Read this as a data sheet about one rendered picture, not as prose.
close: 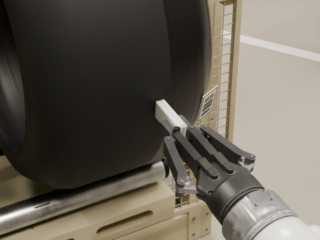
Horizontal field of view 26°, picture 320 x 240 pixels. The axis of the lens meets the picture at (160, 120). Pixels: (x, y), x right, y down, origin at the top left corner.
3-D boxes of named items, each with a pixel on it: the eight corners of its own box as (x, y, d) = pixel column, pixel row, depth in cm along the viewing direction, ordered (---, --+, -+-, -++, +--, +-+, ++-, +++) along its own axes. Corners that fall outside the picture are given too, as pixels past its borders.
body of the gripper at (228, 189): (278, 181, 90) (238, 138, 96) (224, 202, 87) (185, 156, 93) (268, 220, 95) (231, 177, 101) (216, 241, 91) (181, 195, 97)
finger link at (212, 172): (218, 194, 96) (210, 197, 95) (175, 145, 103) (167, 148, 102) (222, 173, 93) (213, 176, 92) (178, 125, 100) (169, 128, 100)
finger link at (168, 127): (183, 146, 101) (165, 153, 100) (166, 126, 104) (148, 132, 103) (184, 139, 100) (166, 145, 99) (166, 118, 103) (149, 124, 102)
